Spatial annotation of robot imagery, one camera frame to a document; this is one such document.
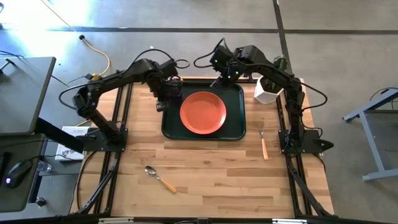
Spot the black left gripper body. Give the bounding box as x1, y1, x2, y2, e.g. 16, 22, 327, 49
154, 77, 184, 105

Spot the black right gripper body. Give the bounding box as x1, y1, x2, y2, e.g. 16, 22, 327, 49
216, 66, 243, 89

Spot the orange plastic plate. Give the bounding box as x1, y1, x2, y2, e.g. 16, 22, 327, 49
179, 91, 228, 135

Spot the metal spoon with yellow handle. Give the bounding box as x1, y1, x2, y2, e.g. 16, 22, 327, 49
144, 165, 177, 194

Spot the dark green plastic tray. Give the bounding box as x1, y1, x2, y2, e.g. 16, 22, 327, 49
160, 81, 247, 141

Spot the white hexagonal planter pot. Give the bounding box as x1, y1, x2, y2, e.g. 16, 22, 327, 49
254, 75, 285, 105

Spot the green potted plant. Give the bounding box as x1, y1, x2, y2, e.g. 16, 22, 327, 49
261, 55, 289, 93

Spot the white printed booklet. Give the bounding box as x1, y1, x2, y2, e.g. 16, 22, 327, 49
55, 125, 91, 162

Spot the clear plastic water bottle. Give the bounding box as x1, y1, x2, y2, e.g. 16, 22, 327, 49
36, 160, 53, 174

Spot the grey desk top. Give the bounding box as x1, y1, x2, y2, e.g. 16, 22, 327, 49
0, 56, 57, 136

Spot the black computer mouse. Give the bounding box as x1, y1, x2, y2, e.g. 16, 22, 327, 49
4, 159, 34, 189

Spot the dark grey low desk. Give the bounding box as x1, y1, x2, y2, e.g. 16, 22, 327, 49
0, 133, 47, 213

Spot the black aluminium frame rail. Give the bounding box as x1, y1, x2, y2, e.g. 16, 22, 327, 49
0, 213, 398, 224
104, 83, 134, 215
275, 93, 312, 217

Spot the yellow extension cable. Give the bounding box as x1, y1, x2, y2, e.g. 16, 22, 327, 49
40, 0, 111, 77

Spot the metal fork with orange handle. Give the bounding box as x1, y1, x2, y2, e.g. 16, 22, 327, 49
258, 126, 269, 161

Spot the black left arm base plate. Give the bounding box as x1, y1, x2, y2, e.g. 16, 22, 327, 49
83, 127, 129, 152

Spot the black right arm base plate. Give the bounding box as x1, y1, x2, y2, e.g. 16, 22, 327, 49
278, 128, 335, 155

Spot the black diagonal frame brace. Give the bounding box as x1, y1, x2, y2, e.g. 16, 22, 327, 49
76, 151, 121, 215
285, 154, 333, 217

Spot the silver aluminium bracket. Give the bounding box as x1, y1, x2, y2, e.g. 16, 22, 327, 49
98, 217, 135, 224
272, 218, 308, 224

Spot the blue-grey metal table frame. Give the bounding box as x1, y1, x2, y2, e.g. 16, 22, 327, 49
341, 86, 398, 182

